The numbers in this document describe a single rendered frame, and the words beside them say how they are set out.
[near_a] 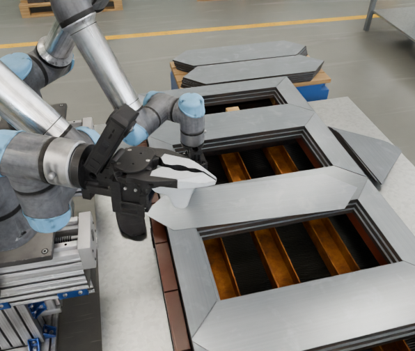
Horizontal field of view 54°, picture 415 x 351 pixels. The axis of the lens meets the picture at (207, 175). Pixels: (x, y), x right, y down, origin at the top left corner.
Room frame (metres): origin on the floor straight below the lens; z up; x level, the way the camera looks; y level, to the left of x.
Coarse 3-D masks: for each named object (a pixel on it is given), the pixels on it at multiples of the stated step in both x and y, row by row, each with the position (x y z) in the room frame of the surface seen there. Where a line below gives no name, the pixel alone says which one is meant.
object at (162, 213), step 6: (162, 198) 0.99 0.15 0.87; (168, 198) 0.99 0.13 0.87; (156, 204) 0.96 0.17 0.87; (162, 204) 0.96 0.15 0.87; (168, 204) 0.96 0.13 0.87; (156, 210) 0.93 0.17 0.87; (162, 210) 0.93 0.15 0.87; (168, 210) 0.93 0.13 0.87; (156, 216) 0.91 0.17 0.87; (162, 216) 0.91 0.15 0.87; (168, 216) 0.91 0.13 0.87; (162, 222) 0.88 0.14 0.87; (168, 222) 0.88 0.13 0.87
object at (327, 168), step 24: (216, 96) 1.68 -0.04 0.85; (240, 96) 1.70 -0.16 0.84; (264, 96) 1.72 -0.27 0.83; (216, 144) 1.32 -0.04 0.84; (240, 144) 1.34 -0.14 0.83; (312, 144) 1.32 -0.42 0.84; (336, 168) 1.15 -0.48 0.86; (360, 192) 1.02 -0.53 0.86; (312, 216) 0.94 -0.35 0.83; (360, 216) 0.94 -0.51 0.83; (384, 240) 0.82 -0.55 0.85; (216, 288) 0.66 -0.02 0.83; (360, 336) 0.50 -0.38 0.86; (384, 336) 0.51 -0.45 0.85; (408, 336) 0.52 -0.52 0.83
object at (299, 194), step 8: (288, 184) 1.06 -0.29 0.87; (296, 184) 1.06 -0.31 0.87; (304, 184) 1.06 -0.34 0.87; (288, 192) 1.02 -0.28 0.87; (296, 192) 1.02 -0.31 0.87; (304, 192) 1.02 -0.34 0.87; (296, 200) 0.98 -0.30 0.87; (304, 200) 0.98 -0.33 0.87; (312, 200) 0.98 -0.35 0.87; (296, 208) 0.94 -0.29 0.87; (304, 208) 0.94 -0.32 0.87; (312, 208) 0.94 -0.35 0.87
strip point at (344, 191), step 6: (324, 174) 1.11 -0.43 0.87; (330, 180) 1.08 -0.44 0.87; (336, 180) 1.08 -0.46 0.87; (336, 186) 1.05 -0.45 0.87; (342, 186) 1.05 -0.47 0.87; (348, 186) 1.05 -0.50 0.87; (354, 186) 1.05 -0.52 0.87; (336, 192) 1.02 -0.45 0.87; (342, 192) 1.02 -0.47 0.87; (348, 192) 1.02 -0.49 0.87; (354, 192) 1.02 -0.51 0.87; (342, 198) 0.99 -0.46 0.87; (348, 198) 0.99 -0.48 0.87; (342, 204) 0.96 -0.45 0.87
